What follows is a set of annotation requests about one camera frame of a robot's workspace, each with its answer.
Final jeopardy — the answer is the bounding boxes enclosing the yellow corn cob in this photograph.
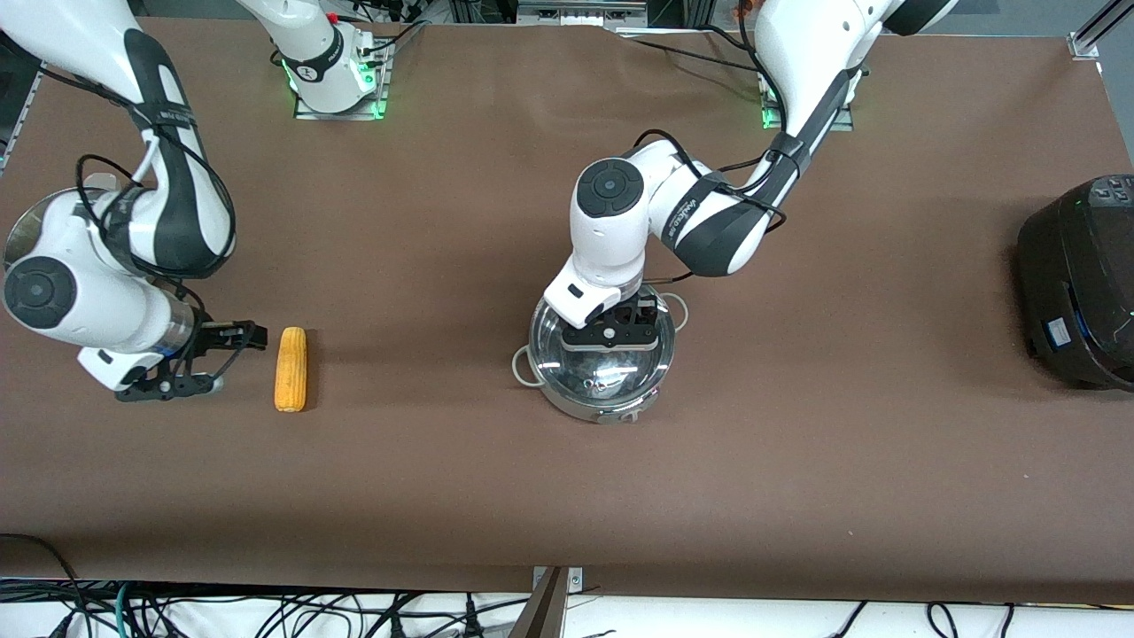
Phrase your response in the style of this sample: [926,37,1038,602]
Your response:
[274,327,308,413]

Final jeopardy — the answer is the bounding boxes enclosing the glass lid with knob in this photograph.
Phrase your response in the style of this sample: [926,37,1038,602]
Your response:
[529,288,676,401]

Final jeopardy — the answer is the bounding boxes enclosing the steel steamer pot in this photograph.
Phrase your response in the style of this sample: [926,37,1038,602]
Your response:
[3,173,120,271]

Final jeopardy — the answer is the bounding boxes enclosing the brown table cover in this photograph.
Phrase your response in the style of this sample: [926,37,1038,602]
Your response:
[0,18,1134,605]

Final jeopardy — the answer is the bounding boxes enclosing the dark angled bar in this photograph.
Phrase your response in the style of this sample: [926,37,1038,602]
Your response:
[509,567,569,638]

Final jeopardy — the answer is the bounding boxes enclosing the black rice cooker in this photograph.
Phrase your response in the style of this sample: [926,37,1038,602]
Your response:
[1015,175,1134,392]

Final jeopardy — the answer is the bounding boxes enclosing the steel pot with handles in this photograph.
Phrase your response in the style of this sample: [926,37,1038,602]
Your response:
[512,288,689,424]

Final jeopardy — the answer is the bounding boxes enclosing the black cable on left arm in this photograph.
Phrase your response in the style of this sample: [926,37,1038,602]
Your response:
[633,128,791,233]

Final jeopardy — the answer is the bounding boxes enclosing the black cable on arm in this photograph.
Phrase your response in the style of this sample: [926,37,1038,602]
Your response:
[75,124,238,286]
[633,128,791,233]

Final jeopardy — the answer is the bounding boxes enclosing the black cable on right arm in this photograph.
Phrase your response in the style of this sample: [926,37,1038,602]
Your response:
[75,124,238,286]

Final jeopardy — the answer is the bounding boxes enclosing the black looped floor cable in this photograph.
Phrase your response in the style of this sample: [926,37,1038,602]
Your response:
[0,533,85,638]

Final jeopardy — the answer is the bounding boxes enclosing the black cable at left base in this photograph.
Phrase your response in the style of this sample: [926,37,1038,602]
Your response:
[618,25,772,81]

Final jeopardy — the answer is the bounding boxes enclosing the black cable at base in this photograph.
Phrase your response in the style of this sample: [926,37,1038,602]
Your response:
[354,16,432,67]
[618,25,772,81]

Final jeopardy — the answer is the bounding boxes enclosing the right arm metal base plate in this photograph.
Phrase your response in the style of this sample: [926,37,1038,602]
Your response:
[293,37,392,121]

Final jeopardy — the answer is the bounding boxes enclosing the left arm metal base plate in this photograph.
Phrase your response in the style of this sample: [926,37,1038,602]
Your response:
[759,71,856,133]

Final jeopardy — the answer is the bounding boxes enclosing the black cable at right base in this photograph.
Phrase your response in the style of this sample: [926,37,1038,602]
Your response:
[354,16,432,67]

